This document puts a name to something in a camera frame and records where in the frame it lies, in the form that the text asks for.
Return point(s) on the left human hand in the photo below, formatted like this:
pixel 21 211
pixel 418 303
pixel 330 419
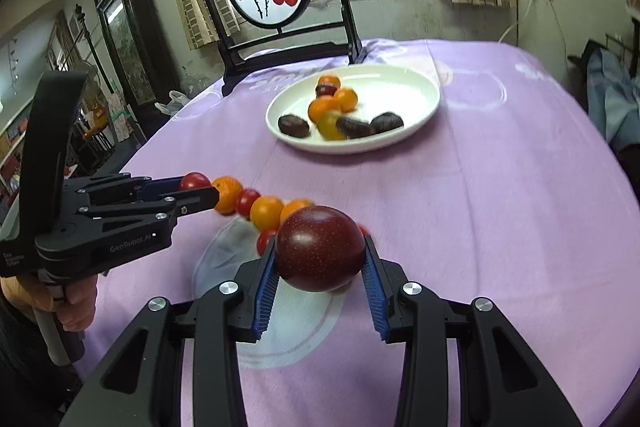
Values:
pixel 75 311

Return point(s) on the mandarin orange back left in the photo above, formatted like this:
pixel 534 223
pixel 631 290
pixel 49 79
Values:
pixel 228 189

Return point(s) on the dark wooden cabinet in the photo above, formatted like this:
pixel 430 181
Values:
pixel 141 57

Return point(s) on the large dark plum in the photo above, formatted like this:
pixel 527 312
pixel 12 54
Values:
pixel 318 249

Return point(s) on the greenish yellow round fruit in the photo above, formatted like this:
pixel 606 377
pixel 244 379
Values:
pixel 327 126

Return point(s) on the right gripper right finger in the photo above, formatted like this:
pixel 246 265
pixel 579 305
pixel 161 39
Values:
pixel 502 381

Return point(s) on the dark water chestnut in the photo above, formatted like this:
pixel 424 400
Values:
pixel 294 126
pixel 353 128
pixel 386 122

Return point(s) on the yellow orange round fruit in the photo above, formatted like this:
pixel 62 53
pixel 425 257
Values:
pixel 265 213

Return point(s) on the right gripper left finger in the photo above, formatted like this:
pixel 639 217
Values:
pixel 138 381

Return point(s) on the cherry tomato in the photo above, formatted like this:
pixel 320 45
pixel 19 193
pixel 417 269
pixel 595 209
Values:
pixel 193 180
pixel 245 201
pixel 363 229
pixel 263 240

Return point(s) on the white oval plate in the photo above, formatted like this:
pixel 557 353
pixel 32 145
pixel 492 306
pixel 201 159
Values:
pixel 305 114

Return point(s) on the cherry tomato front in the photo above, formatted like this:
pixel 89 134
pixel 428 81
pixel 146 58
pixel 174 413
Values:
pixel 193 180

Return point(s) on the small dark red plum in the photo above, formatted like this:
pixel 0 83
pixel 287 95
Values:
pixel 325 89

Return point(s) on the orange round fruit front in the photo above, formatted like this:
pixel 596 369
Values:
pixel 346 99

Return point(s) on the large mandarin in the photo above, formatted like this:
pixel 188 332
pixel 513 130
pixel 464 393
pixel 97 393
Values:
pixel 321 105

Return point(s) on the purple tablecloth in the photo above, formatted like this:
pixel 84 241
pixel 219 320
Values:
pixel 508 192

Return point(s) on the blue clothes pile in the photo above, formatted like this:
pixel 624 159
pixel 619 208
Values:
pixel 613 100

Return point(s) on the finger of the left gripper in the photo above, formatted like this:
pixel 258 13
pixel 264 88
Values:
pixel 123 189
pixel 143 219

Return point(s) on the white plastic bag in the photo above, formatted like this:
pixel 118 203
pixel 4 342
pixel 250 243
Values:
pixel 177 101

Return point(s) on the small mandarin back right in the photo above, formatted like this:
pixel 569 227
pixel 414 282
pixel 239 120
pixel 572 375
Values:
pixel 292 206

